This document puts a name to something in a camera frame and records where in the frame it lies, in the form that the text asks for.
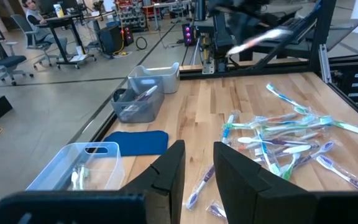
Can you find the storage shelf with bins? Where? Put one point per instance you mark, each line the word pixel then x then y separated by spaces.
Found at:
pixel 132 15

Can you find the yellow and white box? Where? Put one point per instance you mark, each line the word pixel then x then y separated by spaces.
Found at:
pixel 58 11

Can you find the clear plastic bin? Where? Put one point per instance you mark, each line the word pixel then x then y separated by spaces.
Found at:
pixel 57 161

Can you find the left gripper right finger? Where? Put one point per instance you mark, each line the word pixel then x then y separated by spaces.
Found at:
pixel 275 208

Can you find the computer tower with pink lights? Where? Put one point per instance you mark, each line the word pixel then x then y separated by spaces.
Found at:
pixel 189 34

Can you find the grey translucent plastic bin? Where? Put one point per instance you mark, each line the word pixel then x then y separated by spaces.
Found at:
pixel 141 113

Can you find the grey side table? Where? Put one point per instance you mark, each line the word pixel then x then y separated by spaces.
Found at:
pixel 343 31

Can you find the light grey plastic bin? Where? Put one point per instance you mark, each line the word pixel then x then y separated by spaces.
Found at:
pixel 166 82

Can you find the black office desk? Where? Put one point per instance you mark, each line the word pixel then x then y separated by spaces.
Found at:
pixel 64 21

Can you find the black labelled control box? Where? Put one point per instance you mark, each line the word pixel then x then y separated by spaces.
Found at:
pixel 343 84

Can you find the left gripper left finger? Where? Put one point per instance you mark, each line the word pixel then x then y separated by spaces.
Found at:
pixel 89 208

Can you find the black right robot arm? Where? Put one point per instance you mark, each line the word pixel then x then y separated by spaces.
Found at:
pixel 221 40

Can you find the person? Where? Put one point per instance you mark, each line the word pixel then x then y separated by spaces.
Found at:
pixel 36 18

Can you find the blue cloth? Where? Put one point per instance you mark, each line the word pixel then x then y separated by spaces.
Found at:
pixel 135 143

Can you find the dark office chair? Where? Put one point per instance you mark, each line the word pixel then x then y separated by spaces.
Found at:
pixel 8 60

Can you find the dark grey laptop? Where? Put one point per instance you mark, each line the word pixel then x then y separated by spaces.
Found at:
pixel 294 25

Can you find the black computer tower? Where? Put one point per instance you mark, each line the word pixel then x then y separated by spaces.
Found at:
pixel 110 39

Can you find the grey office chair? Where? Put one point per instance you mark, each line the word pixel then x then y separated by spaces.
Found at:
pixel 20 25

